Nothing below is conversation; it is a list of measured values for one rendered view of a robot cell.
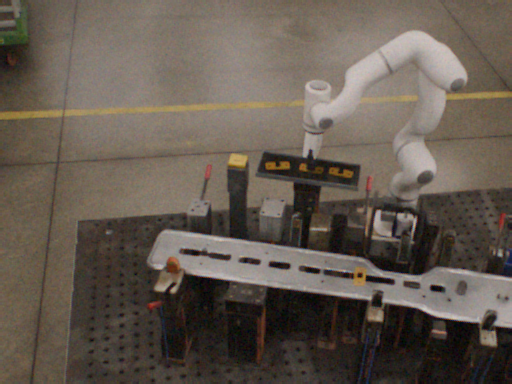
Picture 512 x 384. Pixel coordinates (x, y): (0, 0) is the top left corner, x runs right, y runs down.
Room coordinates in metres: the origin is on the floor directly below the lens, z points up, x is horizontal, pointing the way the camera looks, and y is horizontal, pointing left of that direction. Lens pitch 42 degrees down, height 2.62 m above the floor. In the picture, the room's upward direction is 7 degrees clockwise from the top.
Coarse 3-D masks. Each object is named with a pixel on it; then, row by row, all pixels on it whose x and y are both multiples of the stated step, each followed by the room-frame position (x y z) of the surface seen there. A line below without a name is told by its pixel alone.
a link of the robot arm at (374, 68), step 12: (360, 60) 1.98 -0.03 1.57; (372, 60) 1.95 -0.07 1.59; (384, 60) 1.95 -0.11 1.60; (348, 72) 1.94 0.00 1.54; (360, 72) 1.93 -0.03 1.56; (372, 72) 1.93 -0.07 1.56; (384, 72) 1.94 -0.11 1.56; (348, 84) 1.89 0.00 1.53; (360, 84) 1.91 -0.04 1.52; (372, 84) 1.94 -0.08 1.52; (348, 96) 1.85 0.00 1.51; (360, 96) 1.90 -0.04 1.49; (312, 108) 1.85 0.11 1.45; (324, 108) 1.82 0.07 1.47; (336, 108) 1.82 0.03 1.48; (348, 108) 1.84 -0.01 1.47; (312, 120) 1.82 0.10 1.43; (324, 120) 1.80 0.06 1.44; (336, 120) 1.82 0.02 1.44
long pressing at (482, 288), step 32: (160, 256) 1.55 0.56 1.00; (192, 256) 1.57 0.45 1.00; (256, 256) 1.60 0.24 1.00; (288, 256) 1.62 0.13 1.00; (320, 256) 1.64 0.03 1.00; (352, 256) 1.65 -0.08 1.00; (288, 288) 1.48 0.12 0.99; (320, 288) 1.49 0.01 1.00; (352, 288) 1.51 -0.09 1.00; (384, 288) 1.52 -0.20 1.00; (448, 288) 1.56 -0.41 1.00; (480, 288) 1.58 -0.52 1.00; (480, 320) 1.44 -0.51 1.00
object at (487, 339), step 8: (480, 328) 1.36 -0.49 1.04; (480, 336) 1.33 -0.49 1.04; (488, 336) 1.33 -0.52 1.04; (472, 344) 1.37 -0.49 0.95; (480, 344) 1.30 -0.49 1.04; (488, 344) 1.30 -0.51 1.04; (472, 352) 1.34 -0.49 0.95; (480, 352) 1.30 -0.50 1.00; (488, 352) 1.30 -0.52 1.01; (472, 360) 1.32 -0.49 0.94; (480, 360) 1.30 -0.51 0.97; (488, 360) 1.30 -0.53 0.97; (464, 368) 1.37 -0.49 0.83; (472, 368) 1.31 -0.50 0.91; (480, 368) 1.31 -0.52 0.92; (488, 368) 1.30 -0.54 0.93; (464, 376) 1.34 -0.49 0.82; (472, 376) 1.31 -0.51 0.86; (480, 376) 1.30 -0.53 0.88
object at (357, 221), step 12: (348, 216) 1.78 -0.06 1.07; (360, 216) 1.79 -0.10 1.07; (348, 228) 1.72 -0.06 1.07; (360, 228) 1.72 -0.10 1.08; (348, 240) 1.72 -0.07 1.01; (360, 240) 1.72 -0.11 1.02; (348, 252) 1.73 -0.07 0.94; (360, 252) 1.72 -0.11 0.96; (348, 276) 1.73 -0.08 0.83; (348, 300) 1.72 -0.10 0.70
